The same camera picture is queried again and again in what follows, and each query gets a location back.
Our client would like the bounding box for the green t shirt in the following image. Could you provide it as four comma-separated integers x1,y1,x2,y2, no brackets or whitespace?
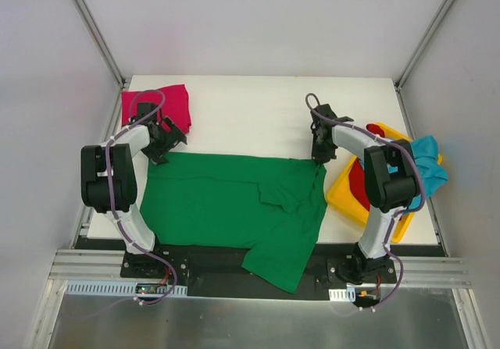
140,153,327,293

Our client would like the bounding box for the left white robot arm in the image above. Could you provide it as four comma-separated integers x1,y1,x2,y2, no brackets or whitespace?
80,102,187,278

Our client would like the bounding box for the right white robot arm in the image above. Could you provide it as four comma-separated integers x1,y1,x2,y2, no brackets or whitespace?
310,105,422,285

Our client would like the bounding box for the folded magenta t shirt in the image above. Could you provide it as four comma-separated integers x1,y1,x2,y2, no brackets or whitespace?
121,84,191,134

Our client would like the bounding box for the red t shirt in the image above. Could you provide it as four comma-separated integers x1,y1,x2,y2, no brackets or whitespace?
348,123,388,212

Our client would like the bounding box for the yellow plastic tray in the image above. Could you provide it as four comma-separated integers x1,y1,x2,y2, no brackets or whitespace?
326,123,442,228

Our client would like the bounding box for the teal t shirt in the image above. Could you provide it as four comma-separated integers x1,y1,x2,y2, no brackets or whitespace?
410,135,449,198

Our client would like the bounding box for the left aluminium frame post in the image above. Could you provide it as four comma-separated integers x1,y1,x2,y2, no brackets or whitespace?
71,0,126,88

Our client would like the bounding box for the aluminium frame post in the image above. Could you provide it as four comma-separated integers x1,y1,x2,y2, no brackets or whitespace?
395,0,457,92
71,0,126,88

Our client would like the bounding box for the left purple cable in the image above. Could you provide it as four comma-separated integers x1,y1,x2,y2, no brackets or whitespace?
105,89,179,307

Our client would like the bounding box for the right aluminium frame post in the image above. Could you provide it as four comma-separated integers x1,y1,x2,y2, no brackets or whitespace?
395,0,457,92

